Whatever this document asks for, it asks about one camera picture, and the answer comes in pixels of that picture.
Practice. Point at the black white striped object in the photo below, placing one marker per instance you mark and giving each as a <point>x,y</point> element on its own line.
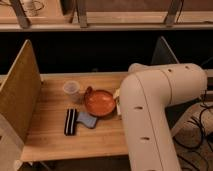
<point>70,122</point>

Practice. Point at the right divider panel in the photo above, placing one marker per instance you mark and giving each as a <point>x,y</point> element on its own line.
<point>163,53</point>

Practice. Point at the blue sponge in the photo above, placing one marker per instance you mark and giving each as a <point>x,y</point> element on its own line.
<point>87,120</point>

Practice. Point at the small white labelled bottle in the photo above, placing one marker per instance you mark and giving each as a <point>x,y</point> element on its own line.
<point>117,100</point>

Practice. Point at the left wooden divider panel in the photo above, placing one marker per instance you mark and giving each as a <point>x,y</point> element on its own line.
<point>18,94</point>

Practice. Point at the orange ceramic bowl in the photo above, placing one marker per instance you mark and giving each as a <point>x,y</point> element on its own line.
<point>98,102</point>

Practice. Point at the translucent plastic cup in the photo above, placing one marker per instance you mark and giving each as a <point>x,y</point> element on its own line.
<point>72,89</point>

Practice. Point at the background shelf rail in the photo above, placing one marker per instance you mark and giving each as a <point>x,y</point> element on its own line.
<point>107,15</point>

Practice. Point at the white container on shelf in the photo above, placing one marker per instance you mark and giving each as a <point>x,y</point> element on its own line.
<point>30,7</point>

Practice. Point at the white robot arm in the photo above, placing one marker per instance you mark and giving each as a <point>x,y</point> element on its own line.
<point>144,95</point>

